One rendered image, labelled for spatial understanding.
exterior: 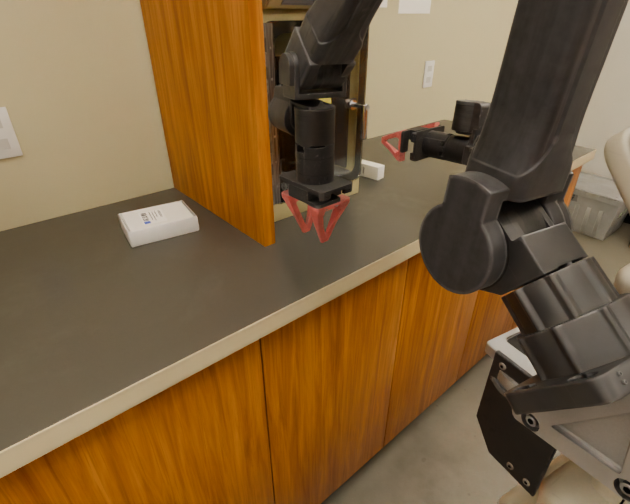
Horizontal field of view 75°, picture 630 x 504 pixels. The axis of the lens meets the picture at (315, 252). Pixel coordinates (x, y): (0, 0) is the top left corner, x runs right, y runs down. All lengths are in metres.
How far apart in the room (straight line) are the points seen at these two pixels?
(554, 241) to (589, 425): 0.13
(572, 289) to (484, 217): 0.08
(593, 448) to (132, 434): 0.63
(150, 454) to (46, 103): 0.85
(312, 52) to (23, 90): 0.84
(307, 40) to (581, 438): 0.47
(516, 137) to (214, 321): 0.56
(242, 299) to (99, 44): 0.77
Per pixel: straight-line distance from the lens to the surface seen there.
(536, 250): 0.33
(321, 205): 0.58
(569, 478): 0.67
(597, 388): 0.30
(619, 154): 0.45
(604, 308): 0.33
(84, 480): 0.81
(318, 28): 0.53
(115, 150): 1.29
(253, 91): 0.83
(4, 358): 0.81
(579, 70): 0.33
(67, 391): 0.70
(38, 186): 1.28
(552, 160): 0.34
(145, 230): 1.01
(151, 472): 0.87
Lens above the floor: 1.40
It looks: 30 degrees down
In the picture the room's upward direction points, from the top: straight up
